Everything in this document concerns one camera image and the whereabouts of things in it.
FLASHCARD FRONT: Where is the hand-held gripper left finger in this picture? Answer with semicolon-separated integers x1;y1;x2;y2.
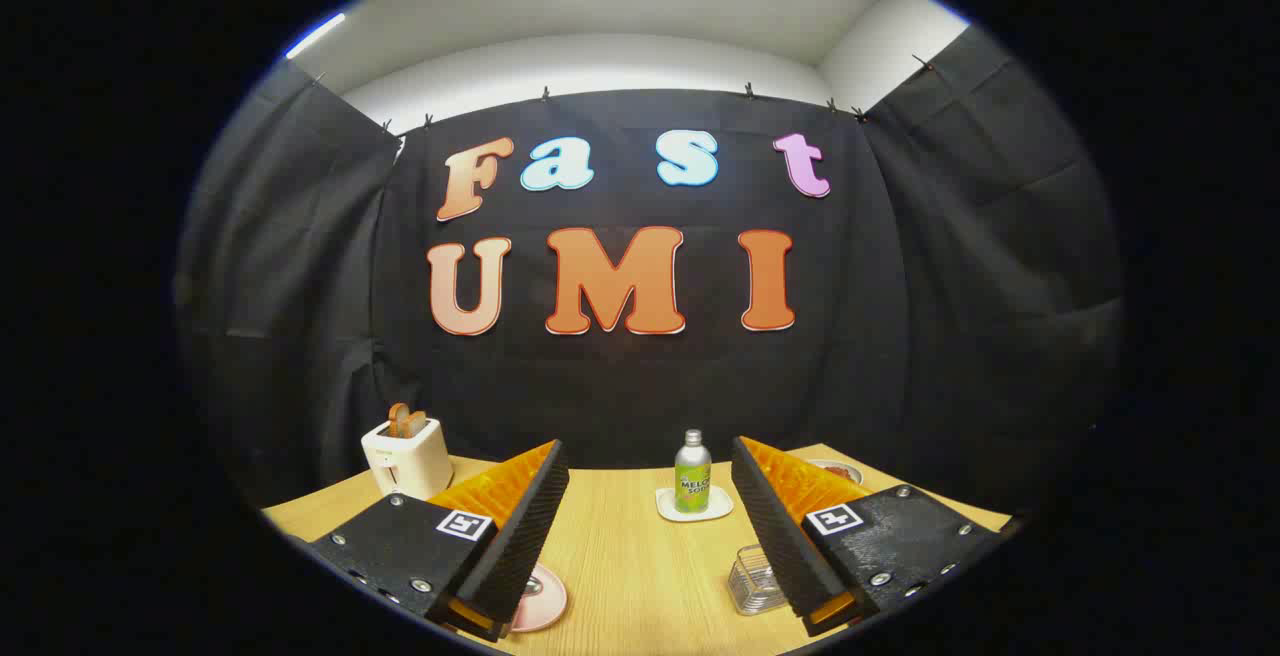
308;439;570;643

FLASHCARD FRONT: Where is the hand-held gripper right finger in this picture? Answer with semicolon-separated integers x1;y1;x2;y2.
730;435;1004;638

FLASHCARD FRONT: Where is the white square coaster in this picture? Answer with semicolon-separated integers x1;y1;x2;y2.
655;485;734;523

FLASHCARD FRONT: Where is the pink round plate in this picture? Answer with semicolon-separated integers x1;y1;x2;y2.
510;564;569;633

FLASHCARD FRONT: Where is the green soda bottle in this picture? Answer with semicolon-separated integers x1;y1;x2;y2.
674;429;713;514

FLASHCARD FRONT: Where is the white toaster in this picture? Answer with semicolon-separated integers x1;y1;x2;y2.
361;416;454;502

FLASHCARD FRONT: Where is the black backdrop cloth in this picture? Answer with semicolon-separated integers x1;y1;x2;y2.
175;26;1126;519

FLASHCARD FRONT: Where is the ceiling strip light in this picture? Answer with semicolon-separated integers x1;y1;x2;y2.
285;12;347;60

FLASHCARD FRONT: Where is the metal wire basket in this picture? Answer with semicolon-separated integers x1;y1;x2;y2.
727;544;791;617

